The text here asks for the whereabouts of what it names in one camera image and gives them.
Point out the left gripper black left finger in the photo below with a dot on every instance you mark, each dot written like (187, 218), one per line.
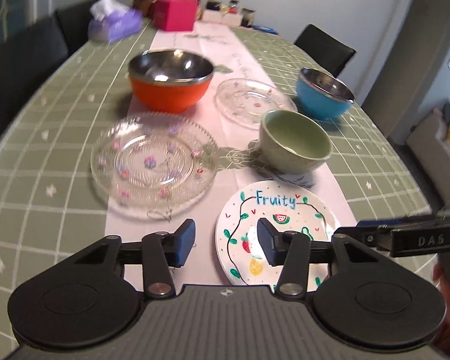
(156, 253)

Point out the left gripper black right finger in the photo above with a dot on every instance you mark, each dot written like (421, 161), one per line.
(294, 252)

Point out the white Fruity painted plate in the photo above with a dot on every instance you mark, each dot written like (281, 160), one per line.
(288, 207)

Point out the large clear glass floral plate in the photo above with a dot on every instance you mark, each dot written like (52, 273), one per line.
(154, 161)

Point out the green ceramic bowl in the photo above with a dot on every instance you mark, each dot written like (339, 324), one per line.
(293, 143)

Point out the blue steel-lined bowl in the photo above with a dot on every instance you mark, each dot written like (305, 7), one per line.
(322, 96)

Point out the small clear glass floral plate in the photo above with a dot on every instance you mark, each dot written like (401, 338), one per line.
(245, 101)

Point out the orange steel-lined bowl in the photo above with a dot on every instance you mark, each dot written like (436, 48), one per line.
(169, 80)

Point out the beige sofa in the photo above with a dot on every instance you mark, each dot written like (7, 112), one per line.
(430, 143)

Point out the green checked tablecloth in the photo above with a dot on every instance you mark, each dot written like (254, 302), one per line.
(48, 207)

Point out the pink deer table runner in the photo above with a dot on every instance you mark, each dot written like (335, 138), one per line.
(237, 149)

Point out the black chair right side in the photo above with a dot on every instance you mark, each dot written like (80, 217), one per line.
(325, 50)

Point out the black chair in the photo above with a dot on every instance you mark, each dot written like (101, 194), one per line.
(325, 50)
(73, 22)
(27, 60)

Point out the blue packet on table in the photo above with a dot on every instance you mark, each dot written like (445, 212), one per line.
(264, 29)

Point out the black chair left near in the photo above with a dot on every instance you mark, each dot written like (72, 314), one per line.
(27, 60)

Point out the purple tissue box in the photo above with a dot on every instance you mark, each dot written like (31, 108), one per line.
(112, 21)

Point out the magenta cube box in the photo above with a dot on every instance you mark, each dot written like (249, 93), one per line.
(174, 15)

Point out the white condiment box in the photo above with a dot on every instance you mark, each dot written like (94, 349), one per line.
(216, 17)

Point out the dark glass jar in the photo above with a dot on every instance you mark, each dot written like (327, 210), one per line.
(247, 17)

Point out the black chair left far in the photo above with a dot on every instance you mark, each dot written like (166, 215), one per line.
(73, 22)

